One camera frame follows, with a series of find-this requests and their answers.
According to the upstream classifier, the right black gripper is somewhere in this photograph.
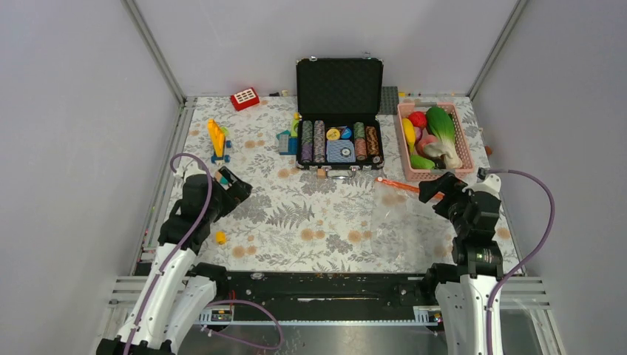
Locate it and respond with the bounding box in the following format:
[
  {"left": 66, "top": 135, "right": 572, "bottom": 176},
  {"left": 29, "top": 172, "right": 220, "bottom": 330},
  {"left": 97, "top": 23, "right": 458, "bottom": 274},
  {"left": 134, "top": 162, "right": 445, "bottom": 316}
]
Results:
[{"left": 418, "top": 171, "right": 472, "bottom": 235}]

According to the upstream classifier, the clear orange-zip bag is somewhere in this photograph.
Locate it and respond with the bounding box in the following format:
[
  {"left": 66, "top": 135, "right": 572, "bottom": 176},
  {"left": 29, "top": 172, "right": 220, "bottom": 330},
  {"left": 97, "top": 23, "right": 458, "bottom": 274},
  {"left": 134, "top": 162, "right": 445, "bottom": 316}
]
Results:
[{"left": 370, "top": 177, "right": 448, "bottom": 264}]

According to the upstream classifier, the pink toy peach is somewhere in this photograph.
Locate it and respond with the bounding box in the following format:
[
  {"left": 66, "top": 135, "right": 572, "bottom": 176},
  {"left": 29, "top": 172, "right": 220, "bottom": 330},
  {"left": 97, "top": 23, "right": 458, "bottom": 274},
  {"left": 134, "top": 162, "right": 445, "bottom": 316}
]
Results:
[{"left": 415, "top": 134, "right": 438, "bottom": 157}]

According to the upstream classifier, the yellow toy banana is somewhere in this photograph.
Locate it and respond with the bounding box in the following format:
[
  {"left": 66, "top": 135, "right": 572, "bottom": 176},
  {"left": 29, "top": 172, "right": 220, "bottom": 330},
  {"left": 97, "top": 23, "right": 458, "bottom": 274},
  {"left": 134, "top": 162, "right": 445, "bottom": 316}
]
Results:
[{"left": 401, "top": 118, "right": 416, "bottom": 155}]

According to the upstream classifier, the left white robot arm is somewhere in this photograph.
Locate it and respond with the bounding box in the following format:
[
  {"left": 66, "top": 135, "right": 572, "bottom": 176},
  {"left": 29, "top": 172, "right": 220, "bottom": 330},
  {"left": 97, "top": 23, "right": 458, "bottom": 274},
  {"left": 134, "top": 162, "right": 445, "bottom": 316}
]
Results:
[{"left": 95, "top": 166, "right": 252, "bottom": 354}]

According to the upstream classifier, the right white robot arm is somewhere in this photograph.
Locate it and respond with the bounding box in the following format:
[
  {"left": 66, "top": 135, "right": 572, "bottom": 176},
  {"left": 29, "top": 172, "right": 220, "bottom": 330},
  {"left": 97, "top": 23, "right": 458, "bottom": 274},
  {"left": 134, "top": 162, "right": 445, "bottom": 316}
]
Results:
[{"left": 418, "top": 172, "right": 504, "bottom": 354}]

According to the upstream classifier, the small yellow toy piece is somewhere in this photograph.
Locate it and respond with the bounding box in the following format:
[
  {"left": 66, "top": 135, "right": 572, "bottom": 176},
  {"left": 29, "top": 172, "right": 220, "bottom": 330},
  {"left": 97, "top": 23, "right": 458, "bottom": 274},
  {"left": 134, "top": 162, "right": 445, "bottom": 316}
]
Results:
[{"left": 215, "top": 231, "right": 227, "bottom": 245}]

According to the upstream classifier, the dark toy eggplant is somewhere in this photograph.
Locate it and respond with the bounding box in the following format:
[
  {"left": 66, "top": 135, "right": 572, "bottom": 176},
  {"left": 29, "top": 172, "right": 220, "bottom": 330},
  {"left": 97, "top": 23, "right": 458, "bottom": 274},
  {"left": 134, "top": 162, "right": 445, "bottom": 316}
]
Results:
[{"left": 433, "top": 158, "right": 447, "bottom": 169}]

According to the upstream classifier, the pink plastic basket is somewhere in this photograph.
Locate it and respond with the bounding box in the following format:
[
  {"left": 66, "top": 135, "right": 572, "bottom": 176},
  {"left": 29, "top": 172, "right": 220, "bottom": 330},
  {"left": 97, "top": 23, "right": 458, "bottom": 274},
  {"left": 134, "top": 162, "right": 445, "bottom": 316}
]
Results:
[{"left": 395, "top": 102, "right": 475, "bottom": 182}]

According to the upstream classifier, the yellow blue toy cart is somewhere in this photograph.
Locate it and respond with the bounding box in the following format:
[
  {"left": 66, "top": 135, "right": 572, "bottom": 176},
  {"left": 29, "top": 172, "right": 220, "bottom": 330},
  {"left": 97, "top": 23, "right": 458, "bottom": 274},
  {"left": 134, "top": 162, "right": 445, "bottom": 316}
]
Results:
[{"left": 207, "top": 119, "right": 232, "bottom": 165}]

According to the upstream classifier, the purple toy onion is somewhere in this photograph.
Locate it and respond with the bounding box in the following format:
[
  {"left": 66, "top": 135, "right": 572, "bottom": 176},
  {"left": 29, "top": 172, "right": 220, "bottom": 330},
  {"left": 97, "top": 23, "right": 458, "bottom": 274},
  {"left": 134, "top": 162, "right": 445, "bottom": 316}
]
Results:
[{"left": 413, "top": 126, "right": 423, "bottom": 143}]

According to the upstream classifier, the green white bok choy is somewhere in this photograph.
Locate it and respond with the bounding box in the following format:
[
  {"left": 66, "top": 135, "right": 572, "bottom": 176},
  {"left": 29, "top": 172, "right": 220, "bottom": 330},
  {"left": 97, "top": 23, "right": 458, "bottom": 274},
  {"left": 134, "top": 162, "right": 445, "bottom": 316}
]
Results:
[{"left": 424, "top": 106, "right": 463, "bottom": 169}]

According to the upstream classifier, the floral table mat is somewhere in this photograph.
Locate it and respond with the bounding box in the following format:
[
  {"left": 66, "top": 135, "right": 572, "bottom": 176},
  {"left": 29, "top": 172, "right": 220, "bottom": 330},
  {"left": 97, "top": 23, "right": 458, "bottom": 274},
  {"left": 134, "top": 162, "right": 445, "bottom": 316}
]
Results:
[{"left": 161, "top": 95, "right": 522, "bottom": 275}]

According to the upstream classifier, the teal blue block stack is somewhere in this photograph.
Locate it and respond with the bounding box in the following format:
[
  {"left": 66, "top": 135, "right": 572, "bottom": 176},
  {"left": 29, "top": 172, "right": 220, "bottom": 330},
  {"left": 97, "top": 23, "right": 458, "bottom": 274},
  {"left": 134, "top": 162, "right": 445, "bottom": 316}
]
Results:
[{"left": 277, "top": 130, "right": 298, "bottom": 155}]

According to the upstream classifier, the red toy strawberry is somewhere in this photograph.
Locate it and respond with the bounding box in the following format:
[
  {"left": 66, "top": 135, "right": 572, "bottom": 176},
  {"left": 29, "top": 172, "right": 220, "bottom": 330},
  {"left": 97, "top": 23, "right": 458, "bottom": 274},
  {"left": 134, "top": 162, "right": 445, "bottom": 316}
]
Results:
[{"left": 407, "top": 111, "right": 427, "bottom": 129}]

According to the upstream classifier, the red white toy block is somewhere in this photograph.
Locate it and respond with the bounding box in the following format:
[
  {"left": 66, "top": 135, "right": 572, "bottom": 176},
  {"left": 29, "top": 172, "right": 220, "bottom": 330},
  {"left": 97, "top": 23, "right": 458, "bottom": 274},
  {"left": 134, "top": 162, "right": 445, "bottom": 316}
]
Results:
[{"left": 230, "top": 87, "right": 260, "bottom": 112}]

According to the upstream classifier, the green yellow toy figure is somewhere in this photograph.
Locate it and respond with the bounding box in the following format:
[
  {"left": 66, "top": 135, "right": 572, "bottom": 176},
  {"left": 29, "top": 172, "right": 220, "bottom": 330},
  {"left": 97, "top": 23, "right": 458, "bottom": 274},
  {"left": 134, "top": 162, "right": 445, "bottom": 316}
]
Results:
[{"left": 291, "top": 112, "right": 301, "bottom": 138}]

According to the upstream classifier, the grey building baseplate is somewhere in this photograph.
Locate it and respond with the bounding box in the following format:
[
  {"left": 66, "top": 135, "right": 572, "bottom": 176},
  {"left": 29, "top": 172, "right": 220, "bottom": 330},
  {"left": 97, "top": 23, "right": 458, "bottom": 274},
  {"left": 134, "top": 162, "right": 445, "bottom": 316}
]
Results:
[{"left": 379, "top": 86, "right": 399, "bottom": 115}]

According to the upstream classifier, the black poker chip case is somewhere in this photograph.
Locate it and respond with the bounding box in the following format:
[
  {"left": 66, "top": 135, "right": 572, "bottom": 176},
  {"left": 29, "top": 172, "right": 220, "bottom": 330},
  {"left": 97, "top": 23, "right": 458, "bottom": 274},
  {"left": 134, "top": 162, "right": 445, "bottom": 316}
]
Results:
[{"left": 296, "top": 57, "right": 384, "bottom": 171}]

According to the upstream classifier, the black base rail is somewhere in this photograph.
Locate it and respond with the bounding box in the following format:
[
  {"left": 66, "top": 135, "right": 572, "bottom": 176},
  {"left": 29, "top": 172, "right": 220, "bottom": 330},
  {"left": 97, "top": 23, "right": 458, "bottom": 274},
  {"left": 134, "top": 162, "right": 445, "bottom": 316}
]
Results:
[{"left": 135, "top": 262, "right": 471, "bottom": 325}]

